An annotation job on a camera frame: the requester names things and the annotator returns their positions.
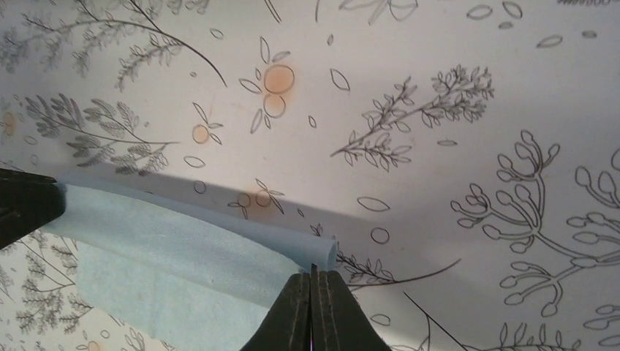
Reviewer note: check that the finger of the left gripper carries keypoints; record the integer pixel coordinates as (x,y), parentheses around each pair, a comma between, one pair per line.
(28,202)

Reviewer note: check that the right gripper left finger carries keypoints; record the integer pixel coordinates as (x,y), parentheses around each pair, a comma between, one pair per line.
(286,326)

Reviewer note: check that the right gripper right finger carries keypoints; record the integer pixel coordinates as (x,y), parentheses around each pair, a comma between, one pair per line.
(337,320)

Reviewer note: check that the floral table mat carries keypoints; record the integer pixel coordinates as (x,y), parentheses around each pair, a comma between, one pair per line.
(464,155)

